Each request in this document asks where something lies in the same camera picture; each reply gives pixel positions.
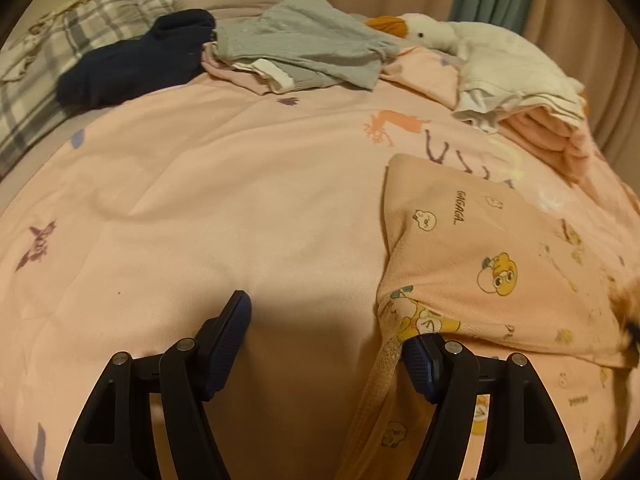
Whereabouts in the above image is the peach cartoon print garment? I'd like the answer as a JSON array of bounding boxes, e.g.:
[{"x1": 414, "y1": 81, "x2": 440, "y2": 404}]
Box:
[{"x1": 345, "y1": 152, "x2": 640, "y2": 480}]

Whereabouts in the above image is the grey plaid blanket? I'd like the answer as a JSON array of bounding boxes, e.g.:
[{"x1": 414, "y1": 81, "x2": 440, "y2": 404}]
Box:
[{"x1": 0, "y1": 0, "x2": 177, "y2": 167}]

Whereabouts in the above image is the small pink garment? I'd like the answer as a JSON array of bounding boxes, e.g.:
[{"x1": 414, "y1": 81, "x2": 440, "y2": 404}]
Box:
[{"x1": 201, "y1": 42, "x2": 301, "y2": 96}]

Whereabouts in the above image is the white folded cloth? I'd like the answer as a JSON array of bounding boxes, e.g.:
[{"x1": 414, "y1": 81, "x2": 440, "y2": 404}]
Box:
[{"x1": 452, "y1": 35, "x2": 587, "y2": 134}]

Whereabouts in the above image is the pink folded cloth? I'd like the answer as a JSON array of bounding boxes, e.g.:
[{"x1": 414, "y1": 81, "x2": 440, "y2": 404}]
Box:
[{"x1": 500, "y1": 109, "x2": 608, "y2": 186}]

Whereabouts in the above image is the pink printed blanket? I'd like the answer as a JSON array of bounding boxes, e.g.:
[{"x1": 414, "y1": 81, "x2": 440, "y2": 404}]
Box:
[{"x1": 0, "y1": 45, "x2": 640, "y2": 480}]

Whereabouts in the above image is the navy garment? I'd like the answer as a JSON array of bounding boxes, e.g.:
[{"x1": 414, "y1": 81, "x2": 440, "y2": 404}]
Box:
[{"x1": 56, "y1": 8, "x2": 217, "y2": 109}]

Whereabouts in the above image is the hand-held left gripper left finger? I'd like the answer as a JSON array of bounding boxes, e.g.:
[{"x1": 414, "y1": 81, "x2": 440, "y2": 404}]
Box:
[{"x1": 56, "y1": 290, "x2": 252, "y2": 480}]

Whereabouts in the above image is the grey garment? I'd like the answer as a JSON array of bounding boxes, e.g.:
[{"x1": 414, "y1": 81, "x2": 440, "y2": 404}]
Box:
[{"x1": 212, "y1": 0, "x2": 401, "y2": 93}]

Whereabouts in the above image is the white goose plush toy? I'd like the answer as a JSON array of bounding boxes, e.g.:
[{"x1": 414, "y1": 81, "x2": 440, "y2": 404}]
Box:
[{"x1": 364, "y1": 12, "x2": 531, "y2": 61}]

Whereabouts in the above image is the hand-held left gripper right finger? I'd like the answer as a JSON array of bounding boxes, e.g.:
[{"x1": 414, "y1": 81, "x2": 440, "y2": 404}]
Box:
[{"x1": 402, "y1": 332, "x2": 582, "y2": 480}]

